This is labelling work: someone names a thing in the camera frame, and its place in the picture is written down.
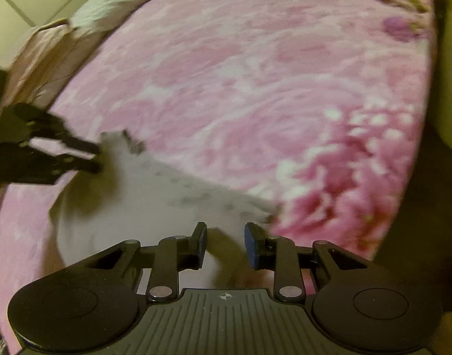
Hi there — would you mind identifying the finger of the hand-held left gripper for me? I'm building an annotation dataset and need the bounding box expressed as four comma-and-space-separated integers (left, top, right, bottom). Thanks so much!
29, 112, 103, 155
12, 147, 103, 185

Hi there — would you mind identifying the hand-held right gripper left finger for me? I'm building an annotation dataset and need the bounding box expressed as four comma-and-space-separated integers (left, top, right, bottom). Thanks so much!
83, 222, 208, 303

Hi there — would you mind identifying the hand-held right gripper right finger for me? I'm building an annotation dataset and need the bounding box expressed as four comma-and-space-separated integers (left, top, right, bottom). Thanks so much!
244, 222, 372, 303

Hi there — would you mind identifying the lilac garment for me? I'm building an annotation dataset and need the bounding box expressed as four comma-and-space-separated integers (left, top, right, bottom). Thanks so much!
49, 129, 282, 290

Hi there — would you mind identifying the folded pink quilt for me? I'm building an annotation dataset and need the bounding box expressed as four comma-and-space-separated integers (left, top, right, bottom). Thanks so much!
0, 20, 103, 119

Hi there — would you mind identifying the striped white pillow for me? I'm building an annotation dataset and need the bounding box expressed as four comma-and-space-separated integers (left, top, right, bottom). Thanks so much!
69, 0, 197, 32

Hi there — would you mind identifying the pink floral blanket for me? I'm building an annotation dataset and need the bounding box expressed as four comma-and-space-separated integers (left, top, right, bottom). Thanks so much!
0, 0, 440, 353

